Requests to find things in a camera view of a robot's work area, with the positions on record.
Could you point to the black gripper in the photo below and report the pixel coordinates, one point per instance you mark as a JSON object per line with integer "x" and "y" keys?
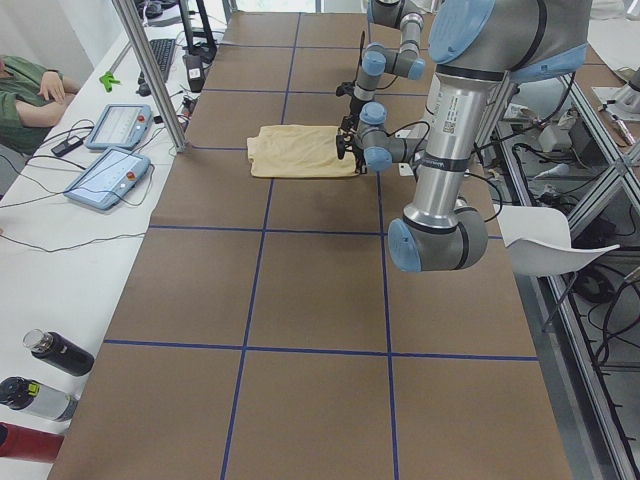
{"x": 358, "y": 163}
{"x": 355, "y": 106}

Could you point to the far blue teach pendant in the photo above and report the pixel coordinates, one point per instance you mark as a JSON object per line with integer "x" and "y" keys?
{"x": 120, "y": 125}

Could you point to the black keyboard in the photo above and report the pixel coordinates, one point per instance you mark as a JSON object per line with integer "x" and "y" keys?
{"x": 163, "y": 51}

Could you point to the near blue teach pendant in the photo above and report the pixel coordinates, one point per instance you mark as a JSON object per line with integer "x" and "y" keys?
{"x": 108, "y": 179}

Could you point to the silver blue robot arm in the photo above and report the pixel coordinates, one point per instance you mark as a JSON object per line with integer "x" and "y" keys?
{"x": 532, "y": 40}
{"x": 375, "y": 59}

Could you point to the aluminium frame post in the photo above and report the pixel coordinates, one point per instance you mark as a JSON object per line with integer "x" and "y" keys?
{"x": 138, "y": 39}

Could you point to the person in green shirt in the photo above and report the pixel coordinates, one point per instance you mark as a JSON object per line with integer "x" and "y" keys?
{"x": 34, "y": 98}

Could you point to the white pedestal column with base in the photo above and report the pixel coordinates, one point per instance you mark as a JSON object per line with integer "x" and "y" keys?
{"x": 460, "y": 47}

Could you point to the black water bottle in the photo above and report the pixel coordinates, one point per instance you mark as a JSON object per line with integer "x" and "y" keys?
{"x": 57, "y": 351}

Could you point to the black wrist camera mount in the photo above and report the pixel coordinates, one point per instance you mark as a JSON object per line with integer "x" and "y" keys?
{"x": 345, "y": 89}
{"x": 344, "y": 142}

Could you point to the black small device on table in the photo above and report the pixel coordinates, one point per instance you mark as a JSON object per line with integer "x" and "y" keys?
{"x": 67, "y": 145}

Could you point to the red bottle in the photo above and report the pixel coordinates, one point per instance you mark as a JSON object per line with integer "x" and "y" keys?
{"x": 21, "y": 443}

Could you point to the blue teach pendant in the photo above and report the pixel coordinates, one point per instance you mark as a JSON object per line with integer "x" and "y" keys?
{"x": 108, "y": 179}
{"x": 120, "y": 125}

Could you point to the white plastic chair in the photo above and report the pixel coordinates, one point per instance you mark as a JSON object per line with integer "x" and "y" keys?
{"x": 538, "y": 240}

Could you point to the grey bottle green cap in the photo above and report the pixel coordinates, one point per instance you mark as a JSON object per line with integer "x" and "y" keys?
{"x": 32, "y": 397}

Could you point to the yellow printed long-sleeve shirt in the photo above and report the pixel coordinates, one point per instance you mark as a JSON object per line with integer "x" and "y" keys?
{"x": 298, "y": 152}

